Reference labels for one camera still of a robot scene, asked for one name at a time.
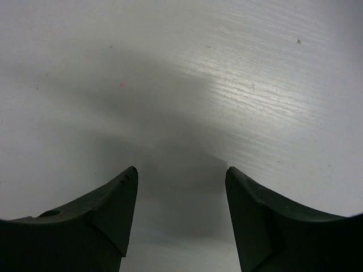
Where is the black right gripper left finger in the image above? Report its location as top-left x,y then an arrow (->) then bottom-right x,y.
1,166 -> 138,271

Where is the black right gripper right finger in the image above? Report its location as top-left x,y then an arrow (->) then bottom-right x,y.
225,167 -> 362,271

